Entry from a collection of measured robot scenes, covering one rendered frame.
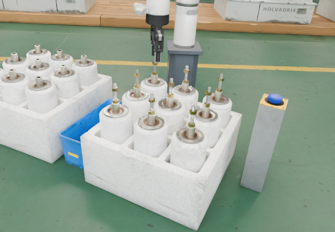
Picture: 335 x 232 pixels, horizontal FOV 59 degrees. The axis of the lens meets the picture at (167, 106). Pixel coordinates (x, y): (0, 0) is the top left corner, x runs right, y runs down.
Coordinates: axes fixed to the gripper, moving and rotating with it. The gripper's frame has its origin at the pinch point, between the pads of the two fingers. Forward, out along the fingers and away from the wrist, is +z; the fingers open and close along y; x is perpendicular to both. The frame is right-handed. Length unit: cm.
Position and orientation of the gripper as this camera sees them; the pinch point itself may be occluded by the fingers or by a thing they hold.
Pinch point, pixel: (156, 55)
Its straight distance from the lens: 101.1
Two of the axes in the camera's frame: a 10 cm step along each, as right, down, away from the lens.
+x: -9.8, 0.4, -1.8
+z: -0.6, 8.7, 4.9
